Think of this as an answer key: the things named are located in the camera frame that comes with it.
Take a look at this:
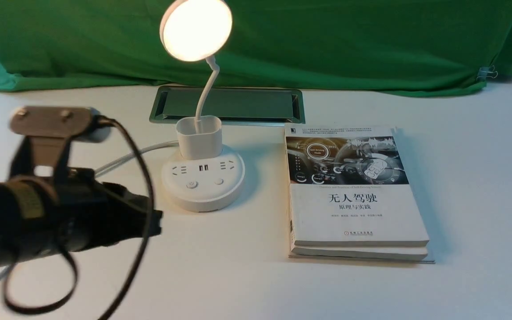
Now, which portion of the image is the white desk lamp with sockets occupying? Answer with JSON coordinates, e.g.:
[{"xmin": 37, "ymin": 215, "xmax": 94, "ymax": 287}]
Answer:
[{"xmin": 159, "ymin": 0, "xmax": 246, "ymax": 212}]

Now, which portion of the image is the upper white book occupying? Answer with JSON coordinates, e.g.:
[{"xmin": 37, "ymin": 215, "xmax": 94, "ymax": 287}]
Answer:
[{"xmin": 284, "ymin": 124, "xmax": 429, "ymax": 247}]

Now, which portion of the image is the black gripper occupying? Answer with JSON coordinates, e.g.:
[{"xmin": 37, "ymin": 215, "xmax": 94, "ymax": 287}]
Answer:
[{"xmin": 38, "ymin": 168, "xmax": 163, "ymax": 256}]

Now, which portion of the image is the metal binder clip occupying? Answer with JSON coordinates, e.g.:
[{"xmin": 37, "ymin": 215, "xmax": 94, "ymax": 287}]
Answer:
[{"xmin": 476, "ymin": 65, "xmax": 498, "ymax": 82}]

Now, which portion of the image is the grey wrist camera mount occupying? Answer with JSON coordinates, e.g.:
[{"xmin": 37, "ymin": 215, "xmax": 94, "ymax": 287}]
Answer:
[{"xmin": 9, "ymin": 105, "xmax": 111, "ymax": 184}]

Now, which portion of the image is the metal desk cable grommet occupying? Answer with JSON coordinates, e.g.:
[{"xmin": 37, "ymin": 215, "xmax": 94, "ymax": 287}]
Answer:
[{"xmin": 149, "ymin": 85, "xmax": 306, "ymax": 126}]

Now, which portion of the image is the white lamp power cable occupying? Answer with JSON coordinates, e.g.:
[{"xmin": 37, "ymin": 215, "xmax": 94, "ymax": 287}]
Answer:
[{"xmin": 0, "ymin": 140, "xmax": 180, "ymax": 303}]

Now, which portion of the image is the lower white book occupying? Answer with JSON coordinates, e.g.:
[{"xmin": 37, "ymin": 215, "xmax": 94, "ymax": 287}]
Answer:
[{"xmin": 288, "ymin": 224, "xmax": 436, "ymax": 264}]

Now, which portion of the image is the white book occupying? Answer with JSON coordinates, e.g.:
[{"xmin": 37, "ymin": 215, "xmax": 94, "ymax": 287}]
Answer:
[
  {"xmin": 284, "ymin": 124, "xmax": 429, "ymax": 247},
  {"xmin": 288, "ymin": 224, "xmax": 436, "ymax": 264}
]

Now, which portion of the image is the black camera cable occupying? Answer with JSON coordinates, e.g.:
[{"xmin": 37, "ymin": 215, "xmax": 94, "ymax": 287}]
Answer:
[{"xmin": 1, "ymin": 116, "xmax": 155, "ymax": 320}]

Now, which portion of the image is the green backdrop cloth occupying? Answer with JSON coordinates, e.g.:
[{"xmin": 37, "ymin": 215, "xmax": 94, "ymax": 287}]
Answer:
[{"xmin": 0, "ymin": 0, "xmax": 512, "ymax": 97}]

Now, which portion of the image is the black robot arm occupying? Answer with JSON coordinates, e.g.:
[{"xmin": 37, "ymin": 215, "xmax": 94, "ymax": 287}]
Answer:
[{"xmin": 0, "ymin": 168, "xmax": 150, "ymax": 271}]

